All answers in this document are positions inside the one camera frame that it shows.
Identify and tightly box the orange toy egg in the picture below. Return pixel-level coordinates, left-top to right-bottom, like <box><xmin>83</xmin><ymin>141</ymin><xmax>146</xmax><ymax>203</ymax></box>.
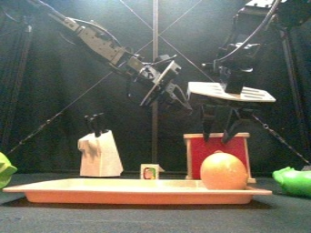
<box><xmin>199</xmin><ymin>150</ymin><xmax>250</xmax><ymax>191</ymax></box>

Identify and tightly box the red wooden box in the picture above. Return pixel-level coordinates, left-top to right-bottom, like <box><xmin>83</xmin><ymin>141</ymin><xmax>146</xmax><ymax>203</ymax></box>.
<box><xmin>183</xmin><ymin>132</ymin><xmax>258</xmax><ymax>184</ymax></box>

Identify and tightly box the small white picture block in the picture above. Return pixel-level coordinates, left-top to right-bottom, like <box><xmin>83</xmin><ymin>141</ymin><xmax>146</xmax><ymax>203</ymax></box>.
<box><xmin>140</xmin><ymin>163</ymin><xmax>166</xmax><ymax>180</ymax></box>

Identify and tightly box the green toy vegetable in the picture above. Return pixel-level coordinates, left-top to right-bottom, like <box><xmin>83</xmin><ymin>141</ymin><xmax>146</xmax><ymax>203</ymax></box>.
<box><xmin>273</xmin><ymin>166</ymin><xmax>311</xmax><ymax>198</ymax></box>
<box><xmin>0</xmin><ymin>151</ymin><xmax>19</xmax><ymax>189</ymax></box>

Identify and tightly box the white toy knife block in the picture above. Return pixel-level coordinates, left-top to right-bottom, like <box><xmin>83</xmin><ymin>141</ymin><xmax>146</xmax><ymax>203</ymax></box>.
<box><xmin>76</xmin><ymin>129</ymin><xmax>126</xmax><ymax>177</ymax></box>

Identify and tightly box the pink plastic tray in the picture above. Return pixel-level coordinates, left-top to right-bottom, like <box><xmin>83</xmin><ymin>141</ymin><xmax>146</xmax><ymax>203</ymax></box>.
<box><xmin>2</xmin><ymin>177</ymin><xmax>274</xmax><ymax>205</ymax></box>

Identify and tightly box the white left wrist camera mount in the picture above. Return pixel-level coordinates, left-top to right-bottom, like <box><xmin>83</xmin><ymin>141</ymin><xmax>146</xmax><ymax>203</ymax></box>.
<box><xmin>139</xmin><ymin>59</ymin><xmax>183</xmax><ymax>107</ymax></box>

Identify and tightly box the vertical metal frame pole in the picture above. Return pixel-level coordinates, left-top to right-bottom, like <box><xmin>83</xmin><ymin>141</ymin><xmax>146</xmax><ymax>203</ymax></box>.
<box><xmin>151</xmin><ymin>0</ymin><xmax>160</xmax><ymax>165</ymax></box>

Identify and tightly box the black toy knife handle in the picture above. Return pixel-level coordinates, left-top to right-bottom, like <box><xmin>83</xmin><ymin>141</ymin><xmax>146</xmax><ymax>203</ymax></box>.
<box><xmin>84</xmin><ymin>114</ymin><xmax>95</xmax><ymax>135</ymax></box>
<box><xmin>91</xmin><ymin>113</ymin><xmax>102</xmax><ymax>138</ymax></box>

